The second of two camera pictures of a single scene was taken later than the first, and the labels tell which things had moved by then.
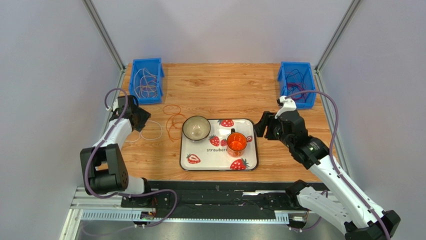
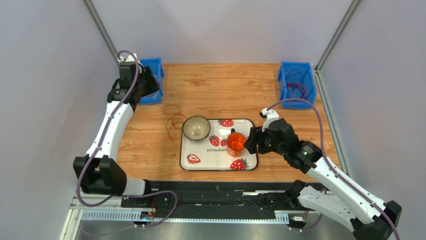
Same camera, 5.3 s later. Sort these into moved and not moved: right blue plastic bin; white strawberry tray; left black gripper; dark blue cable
Moved: left black gripper
Not moved: white strawberry tray; dark blue cable; right blue plastic bin
